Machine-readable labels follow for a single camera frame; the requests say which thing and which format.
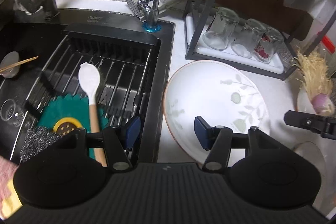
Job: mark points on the clear drinking glass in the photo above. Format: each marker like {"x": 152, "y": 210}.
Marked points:
{"x": 248, "y": 39}
{"x": 220, "y": 29}

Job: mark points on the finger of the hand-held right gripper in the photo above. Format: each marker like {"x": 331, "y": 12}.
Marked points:
{"x": 307, "y": 121}

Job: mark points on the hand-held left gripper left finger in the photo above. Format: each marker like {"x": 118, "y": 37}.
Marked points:
{"x": 132, "y": 132}

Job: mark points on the steel wool scrubber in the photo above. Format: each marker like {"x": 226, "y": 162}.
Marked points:
{"x": 39, "y": 141}

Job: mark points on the white leaf-pattern plate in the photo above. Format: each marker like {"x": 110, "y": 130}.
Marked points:
{"x": 210, "y": 98}

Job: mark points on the white bowl with onion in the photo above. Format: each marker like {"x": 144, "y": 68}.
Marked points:
{"x": 304, "y": 104}

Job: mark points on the red-printed drinking glass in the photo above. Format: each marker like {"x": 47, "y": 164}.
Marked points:
{"x": 267, "y": 47}

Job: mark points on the white rack tray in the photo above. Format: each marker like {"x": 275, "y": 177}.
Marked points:
{"x": 223, "y": 54}

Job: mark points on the wooden chopstick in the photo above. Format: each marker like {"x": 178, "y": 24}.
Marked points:
{"x": 21, "y": 63}

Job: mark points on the black sink drying rack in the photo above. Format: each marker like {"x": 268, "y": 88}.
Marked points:
{"x": 115, "y": 61}

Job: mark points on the brown-rimmed white plate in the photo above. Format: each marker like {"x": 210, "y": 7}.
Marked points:
{"x": 312, "y": 161}

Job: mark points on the black kitchen sink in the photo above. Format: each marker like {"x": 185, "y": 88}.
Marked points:
{"x": 31, "y": 35}

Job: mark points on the purple onion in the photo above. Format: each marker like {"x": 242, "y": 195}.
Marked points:
{"x": 321, "y": 103}

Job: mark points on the black metal shelf rack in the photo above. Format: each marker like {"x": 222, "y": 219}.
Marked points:
{"x": 199, "y": 16}

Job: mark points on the teal sunflower cloth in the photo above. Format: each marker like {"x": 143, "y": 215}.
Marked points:
{"x": 73, "y": 111}

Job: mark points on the clear glass in sink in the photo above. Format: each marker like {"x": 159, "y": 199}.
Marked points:
{"x": 11, "y": 112}

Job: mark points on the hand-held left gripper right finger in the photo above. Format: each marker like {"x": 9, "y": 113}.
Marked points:
{"x": 202, "y": 132}

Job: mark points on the dry straw-coloured roots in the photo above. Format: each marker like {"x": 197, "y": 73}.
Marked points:
{"x": 313, "y": 74}

